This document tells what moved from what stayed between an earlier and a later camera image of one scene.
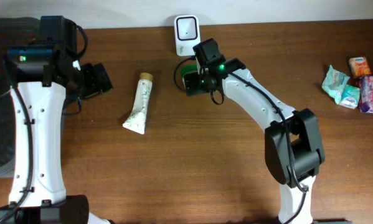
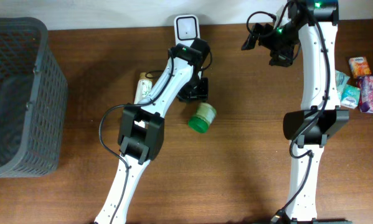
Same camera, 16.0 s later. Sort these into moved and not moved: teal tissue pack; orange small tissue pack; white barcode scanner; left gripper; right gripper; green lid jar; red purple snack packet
Moved: green lid jar; right gripper; left gripper
Not moved: orange small tissue pack; teal tissue pack; white barcode scanner; red purple snack packet
